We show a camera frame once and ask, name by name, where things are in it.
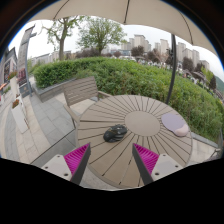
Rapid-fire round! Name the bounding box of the purple mouse pad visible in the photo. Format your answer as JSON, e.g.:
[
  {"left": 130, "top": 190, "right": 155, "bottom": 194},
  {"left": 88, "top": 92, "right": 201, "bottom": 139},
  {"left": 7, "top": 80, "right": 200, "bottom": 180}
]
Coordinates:
[{"left": 161, "top": 113, "right": 189, "bottom": 137}]

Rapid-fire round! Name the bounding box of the grey signboard pillar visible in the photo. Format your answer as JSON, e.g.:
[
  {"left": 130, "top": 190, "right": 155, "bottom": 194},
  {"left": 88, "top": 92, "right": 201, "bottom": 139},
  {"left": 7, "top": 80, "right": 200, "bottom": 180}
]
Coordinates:
[{"left": 17, "top": 26, "right": 35, "bottom": 97}]

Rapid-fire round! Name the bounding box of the black umbrella pole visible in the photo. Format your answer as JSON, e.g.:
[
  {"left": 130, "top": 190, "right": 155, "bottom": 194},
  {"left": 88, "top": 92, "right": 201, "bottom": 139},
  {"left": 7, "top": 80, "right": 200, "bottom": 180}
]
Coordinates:
[{"left": 166, "top": 34, "right": 177, "bottom": 105}]

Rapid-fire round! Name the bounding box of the round slatted patio table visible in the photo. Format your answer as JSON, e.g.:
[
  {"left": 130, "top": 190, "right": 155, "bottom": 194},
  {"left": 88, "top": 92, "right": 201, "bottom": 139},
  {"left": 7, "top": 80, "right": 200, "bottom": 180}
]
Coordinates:
[{"left": 78, "top": 95, "right": 192, "bottom": 188}]

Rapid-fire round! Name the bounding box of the green hedge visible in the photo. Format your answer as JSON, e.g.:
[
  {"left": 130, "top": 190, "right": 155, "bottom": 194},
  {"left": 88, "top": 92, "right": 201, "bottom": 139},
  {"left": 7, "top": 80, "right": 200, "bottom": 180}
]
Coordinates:
[{"left": 33, "top": 57, "right": 224, "bottom": 141}]

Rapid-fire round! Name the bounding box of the white planter box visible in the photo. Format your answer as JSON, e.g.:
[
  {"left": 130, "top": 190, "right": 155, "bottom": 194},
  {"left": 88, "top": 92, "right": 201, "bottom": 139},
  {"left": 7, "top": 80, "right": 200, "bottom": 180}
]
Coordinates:
[{"left": 11, "top": 99, "right": 28, "bottom": 133}]

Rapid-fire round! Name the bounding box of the beige slatted patio chair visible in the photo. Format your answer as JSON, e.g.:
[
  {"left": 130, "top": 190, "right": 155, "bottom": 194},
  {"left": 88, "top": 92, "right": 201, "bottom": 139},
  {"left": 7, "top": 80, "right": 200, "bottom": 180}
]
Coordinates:
[{"left": 63, "top": 76, "right": 110, "bottom": 126}]

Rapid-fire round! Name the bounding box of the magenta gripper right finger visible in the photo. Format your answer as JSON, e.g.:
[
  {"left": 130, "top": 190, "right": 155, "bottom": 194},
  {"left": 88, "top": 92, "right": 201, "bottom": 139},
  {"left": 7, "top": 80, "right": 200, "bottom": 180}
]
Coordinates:
[{"left": 132, "top": 144, "right": 182, "bottom": 185}]

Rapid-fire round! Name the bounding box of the beige patio umbrella canopy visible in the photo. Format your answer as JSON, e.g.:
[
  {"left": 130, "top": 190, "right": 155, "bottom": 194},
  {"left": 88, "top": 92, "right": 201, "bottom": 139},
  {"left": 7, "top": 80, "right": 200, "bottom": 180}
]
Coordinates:
[{"left": 31, "top": 0, "right": 217, "bottom": 55}]

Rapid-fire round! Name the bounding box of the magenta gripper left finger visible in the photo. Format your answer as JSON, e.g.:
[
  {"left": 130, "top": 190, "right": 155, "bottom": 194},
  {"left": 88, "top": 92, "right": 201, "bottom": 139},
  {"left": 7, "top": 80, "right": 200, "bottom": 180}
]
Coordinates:
[{"left": 42, "top": 143, "right": 91, "bottom": 185}]

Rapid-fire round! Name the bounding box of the black computer mouse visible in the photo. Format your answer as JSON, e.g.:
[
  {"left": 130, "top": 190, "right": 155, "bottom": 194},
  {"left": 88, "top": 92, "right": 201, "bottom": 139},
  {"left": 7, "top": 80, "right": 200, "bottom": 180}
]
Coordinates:
[{"left": 103, "top": 124, "right": 127, "bottom": 143}]

